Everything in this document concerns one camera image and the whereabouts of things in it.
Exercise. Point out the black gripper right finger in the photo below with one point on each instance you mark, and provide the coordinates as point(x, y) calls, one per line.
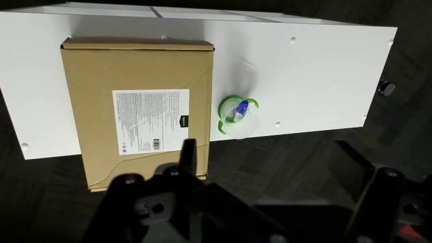
point(380, 197)

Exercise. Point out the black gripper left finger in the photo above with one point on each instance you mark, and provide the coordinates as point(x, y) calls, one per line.
point(188, 155)

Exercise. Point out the brown cardboard box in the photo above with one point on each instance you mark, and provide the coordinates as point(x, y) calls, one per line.
point(89, 112)

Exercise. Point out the blue capped marker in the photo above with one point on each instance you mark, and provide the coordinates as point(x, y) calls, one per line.
point(243, 106)

